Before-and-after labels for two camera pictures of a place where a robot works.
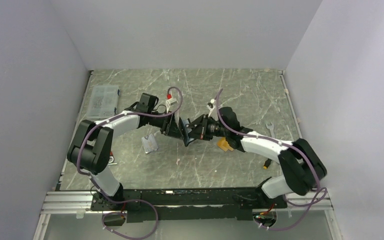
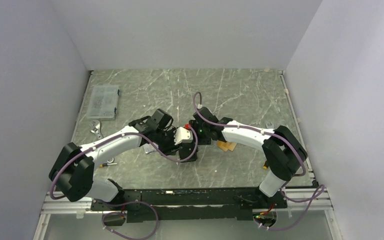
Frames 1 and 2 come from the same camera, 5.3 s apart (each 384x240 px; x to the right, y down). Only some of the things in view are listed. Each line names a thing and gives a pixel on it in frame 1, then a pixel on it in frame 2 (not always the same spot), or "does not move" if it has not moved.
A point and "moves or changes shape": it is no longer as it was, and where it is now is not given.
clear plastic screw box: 103,102 does not move
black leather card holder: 186,131 moves or changes shape
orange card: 224,144 does not move
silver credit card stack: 149,144 does not move
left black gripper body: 163,122 -> 165,140
